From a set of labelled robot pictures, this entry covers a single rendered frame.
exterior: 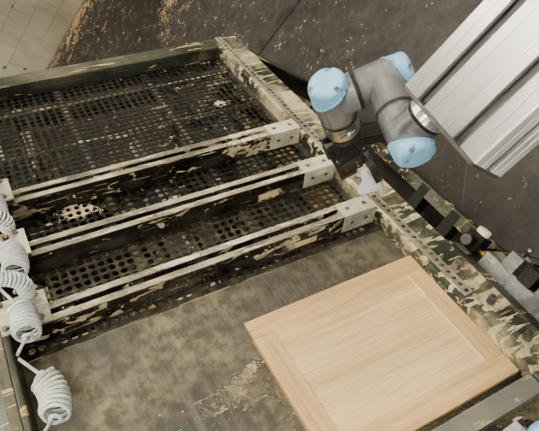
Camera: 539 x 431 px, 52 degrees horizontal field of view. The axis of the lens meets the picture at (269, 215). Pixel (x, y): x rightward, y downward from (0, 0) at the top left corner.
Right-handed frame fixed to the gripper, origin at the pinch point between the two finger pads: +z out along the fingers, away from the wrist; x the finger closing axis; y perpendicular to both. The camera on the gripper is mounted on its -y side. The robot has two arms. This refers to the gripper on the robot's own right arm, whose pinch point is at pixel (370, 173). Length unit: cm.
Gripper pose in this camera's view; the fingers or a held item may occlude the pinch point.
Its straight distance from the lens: 132.3
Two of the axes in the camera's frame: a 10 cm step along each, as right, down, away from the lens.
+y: -8.6, 5.1, 0.7
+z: 3.3, 4.4, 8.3
